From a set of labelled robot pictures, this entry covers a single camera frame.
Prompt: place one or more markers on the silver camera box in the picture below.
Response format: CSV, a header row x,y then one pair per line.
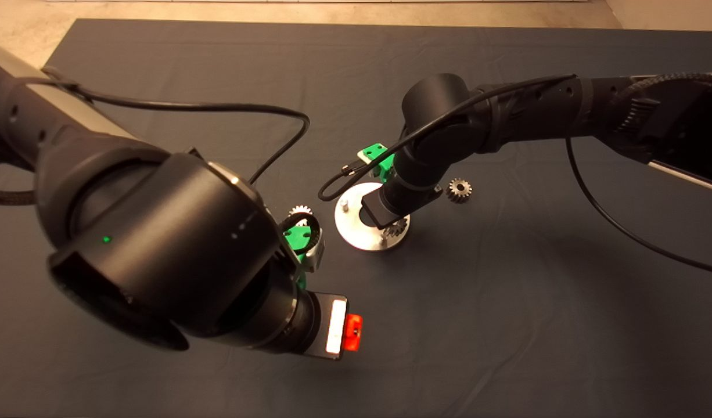
x,y
315,255
365,159

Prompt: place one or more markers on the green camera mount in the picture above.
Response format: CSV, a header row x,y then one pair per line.
x,y
299,238
374,154

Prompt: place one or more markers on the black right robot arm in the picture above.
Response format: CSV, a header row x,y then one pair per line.
x,y
507,119

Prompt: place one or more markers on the silver right camera box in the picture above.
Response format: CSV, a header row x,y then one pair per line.
x,y
365,159

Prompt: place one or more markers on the small steel planetary gear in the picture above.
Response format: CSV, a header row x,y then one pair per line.
x,y
459,190
398,228
301,210

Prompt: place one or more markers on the green left camera mount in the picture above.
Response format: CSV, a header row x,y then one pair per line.
x,y
299,238

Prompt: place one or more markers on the silver left camera box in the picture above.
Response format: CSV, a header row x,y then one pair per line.
x,y
315,255

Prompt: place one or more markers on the round metal carrier plate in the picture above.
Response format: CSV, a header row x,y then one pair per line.
x,y
356,235

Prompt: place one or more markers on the dark table cloth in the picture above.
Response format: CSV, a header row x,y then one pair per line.
x,y
216,58

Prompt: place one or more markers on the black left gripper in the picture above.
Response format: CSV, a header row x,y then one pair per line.
x,y
321,325

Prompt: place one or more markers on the green right camera mount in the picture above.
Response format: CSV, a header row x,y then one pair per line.
x,y
374,154

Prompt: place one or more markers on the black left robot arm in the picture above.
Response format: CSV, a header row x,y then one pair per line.
x,y
147,244

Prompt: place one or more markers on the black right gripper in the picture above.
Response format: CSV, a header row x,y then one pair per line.
x,y
382,212

